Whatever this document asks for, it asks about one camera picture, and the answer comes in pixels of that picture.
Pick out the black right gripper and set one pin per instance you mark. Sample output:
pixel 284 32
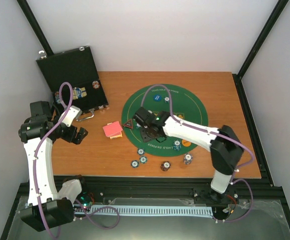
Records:
pixel 145 138

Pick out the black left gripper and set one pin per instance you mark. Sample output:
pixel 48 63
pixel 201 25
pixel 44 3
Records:
pixel 79 136

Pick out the blue small blind button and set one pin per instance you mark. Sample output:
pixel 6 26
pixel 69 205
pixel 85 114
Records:
pixel 157 97

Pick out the orange big blind button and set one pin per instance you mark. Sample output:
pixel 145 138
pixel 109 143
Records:
pixel 186 143

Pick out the green blue chip stack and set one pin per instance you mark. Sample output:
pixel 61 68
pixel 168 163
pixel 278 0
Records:
pixel 134 164

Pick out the blue white chip stack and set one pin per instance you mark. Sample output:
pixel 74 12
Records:
pixel 187 159

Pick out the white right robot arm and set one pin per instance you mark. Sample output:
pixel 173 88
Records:
pixel 228 154

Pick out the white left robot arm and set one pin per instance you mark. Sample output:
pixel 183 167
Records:
pixel 48 207

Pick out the triangular all in marker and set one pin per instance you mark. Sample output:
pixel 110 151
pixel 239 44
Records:
pixel 129 124

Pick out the gold card box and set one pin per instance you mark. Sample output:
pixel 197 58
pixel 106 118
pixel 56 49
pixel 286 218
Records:
pixel 116 136

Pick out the pink-backed card deck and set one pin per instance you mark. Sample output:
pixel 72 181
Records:
pixel 106 130

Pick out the green round poker mat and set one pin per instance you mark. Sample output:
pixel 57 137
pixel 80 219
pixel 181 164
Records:
pixel 185 105

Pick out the boxed card deck in case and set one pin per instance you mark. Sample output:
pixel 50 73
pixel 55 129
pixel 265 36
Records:
pixel 79 92

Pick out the chip stack in case left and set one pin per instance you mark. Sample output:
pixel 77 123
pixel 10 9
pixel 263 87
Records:
pixel 57 97

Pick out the orange chip stack in case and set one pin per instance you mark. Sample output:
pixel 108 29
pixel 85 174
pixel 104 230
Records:
pixel 95 84

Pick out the black poker chip case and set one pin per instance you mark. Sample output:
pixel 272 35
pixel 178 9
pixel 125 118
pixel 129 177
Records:
pixel 77 67

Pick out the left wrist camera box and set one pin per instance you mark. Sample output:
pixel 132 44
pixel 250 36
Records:
pixel 72 114

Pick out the white slotted cable duct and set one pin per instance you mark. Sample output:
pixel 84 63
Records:
pixel 146 211

